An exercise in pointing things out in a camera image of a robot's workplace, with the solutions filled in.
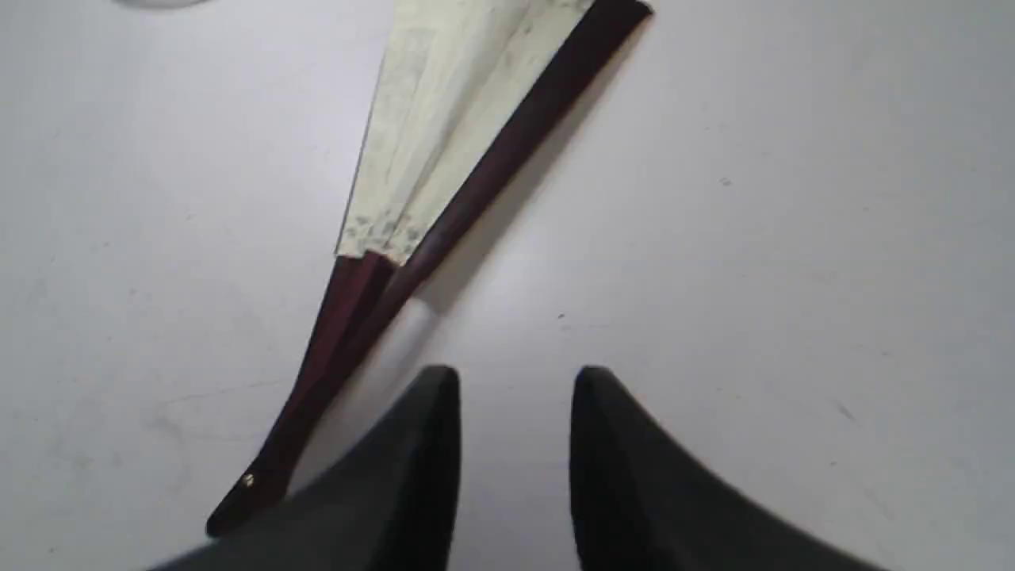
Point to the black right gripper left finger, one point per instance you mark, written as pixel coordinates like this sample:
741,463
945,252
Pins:
389,504

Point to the cream paper folding fan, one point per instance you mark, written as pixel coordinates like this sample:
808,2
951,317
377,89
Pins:
466,93

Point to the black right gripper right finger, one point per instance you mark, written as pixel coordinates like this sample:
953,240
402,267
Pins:
640,501

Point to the white desk lamp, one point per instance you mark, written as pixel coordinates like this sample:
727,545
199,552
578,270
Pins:
160,5

